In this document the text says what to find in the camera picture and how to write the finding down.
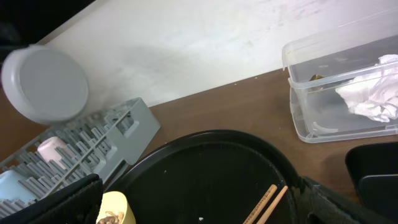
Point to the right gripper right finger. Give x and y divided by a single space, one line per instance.
315 203

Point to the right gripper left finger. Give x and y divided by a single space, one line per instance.
78 203

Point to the pink plastic cup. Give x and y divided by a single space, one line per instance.
47 150

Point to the light blue plastic cup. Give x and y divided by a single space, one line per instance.
10 188

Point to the grey round plate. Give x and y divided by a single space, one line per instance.
45 85

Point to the grey plastic dishwasher rack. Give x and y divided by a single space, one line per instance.
103 143

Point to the clear plastic waste bin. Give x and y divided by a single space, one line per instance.
323 116

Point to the yellow bowl with food scraps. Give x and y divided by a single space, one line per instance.
115 209

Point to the wooden chopstick right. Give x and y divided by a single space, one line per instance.
265 216

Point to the wooden chopstick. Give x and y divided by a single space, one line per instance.
265 216
260 205

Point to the wooden chopstick left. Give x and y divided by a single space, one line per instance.
260 205

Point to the black rectangular tray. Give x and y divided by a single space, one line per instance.
373 171

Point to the round black serving tray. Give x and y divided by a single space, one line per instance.
215 176

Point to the crumpled white tissue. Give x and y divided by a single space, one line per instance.
373 95

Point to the gold foil wrapper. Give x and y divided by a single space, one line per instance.
313 78

